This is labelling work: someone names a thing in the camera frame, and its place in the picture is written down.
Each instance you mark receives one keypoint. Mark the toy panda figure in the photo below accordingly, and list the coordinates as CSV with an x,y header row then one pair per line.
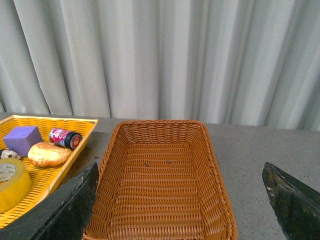
x,y
9,154

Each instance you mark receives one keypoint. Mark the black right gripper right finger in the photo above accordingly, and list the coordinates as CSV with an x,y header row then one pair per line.
x,y
295,204

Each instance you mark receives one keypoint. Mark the yellow packing tape roll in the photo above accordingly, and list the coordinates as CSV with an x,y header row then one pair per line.
x,y
15,183

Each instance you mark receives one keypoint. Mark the small red labelled jar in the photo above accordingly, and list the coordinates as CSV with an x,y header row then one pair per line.
x,y
65,138

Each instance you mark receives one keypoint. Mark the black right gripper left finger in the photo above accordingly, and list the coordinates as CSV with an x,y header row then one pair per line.
x,y
64,215

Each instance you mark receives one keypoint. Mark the yellow woven basket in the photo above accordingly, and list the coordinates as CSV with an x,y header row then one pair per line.
x,y
45,180

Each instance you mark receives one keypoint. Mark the brown wicker basket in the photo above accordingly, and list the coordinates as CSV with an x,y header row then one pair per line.
x,y
160,180

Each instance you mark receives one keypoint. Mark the toy bread loaf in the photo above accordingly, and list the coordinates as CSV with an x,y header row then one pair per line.
x,y
46,154

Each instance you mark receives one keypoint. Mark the purple foam block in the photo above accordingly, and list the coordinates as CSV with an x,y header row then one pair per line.
x,y
22,138

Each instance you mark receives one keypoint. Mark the grey curtain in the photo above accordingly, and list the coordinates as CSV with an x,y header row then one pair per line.
x,y
239,62

